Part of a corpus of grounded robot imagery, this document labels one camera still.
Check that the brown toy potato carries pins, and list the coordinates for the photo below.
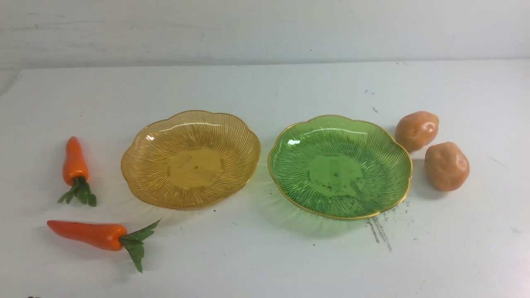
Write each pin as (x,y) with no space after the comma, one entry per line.
(416,130)
(446,166)

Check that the long orange toy carrot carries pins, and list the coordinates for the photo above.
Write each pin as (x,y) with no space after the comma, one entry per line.
(110,237)

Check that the short orange toy carrot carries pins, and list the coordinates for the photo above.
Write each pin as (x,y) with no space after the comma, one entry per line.
(76,174)

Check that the amber ribbed plastic plate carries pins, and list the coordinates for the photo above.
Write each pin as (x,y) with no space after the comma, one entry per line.
(191,160)

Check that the green ribbed plastic plate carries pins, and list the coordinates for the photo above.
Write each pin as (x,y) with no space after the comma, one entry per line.
(339,168)

